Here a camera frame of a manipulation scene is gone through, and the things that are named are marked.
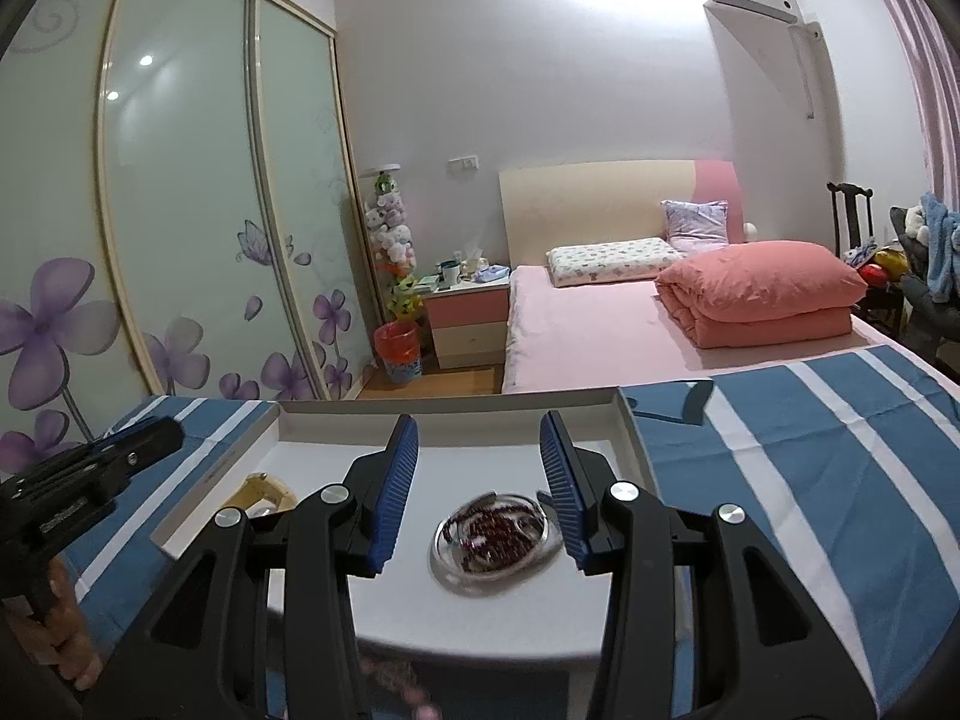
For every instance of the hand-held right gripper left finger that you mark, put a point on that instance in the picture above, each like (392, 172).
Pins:
(394, 495)

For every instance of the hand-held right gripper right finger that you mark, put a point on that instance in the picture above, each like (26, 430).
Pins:
(562, 495)

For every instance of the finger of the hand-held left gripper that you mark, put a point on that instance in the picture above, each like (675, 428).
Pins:
(135, 427)
(154, 446)

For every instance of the thin silver bangle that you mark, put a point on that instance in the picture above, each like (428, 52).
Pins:
(438, 540)

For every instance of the grey cardboard tray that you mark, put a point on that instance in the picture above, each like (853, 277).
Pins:
(487, 630)

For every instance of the person's left hand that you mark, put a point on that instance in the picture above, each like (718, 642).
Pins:
(75, 630)

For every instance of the red waste bin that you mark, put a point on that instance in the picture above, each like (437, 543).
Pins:
(397, 352)

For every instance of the bed with cream pink headboard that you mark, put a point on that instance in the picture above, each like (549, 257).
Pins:
(585, 337)

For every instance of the pink white nightstand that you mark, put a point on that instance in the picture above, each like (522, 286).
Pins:
(469, 322)

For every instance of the blue white striped tablecloth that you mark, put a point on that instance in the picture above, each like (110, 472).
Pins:
(787, 502)

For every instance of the flower print sliding wardrobe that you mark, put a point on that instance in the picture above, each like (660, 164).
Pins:
(187, 202)

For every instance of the light blue cloth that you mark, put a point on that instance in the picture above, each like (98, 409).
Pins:
(491, 273)

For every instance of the white patterned pillow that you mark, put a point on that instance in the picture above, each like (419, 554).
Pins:
(607, 262)

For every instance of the stack of plush toys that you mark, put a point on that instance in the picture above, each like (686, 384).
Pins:
(394, 240)

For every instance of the folded pink quilt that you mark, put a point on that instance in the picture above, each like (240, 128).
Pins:
(757, 292)

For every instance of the purple pillow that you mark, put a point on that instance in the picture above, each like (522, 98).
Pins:
(697, 225)

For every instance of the dark wooden chair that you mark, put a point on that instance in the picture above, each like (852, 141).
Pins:
(851, 217)

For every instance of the yellow toy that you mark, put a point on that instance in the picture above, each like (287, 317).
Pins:
(891, 259)

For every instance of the grey padded chair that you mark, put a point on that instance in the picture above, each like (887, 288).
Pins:
(926, 315)

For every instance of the white plush toy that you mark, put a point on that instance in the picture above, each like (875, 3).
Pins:
(915, 223)

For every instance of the white air conditioner pipe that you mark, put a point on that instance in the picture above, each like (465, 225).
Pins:
(808, 67)

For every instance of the pink curtain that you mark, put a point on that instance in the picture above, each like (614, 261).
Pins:
(926, 75)

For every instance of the white wall switch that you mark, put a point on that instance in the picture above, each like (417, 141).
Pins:
(463, 163)

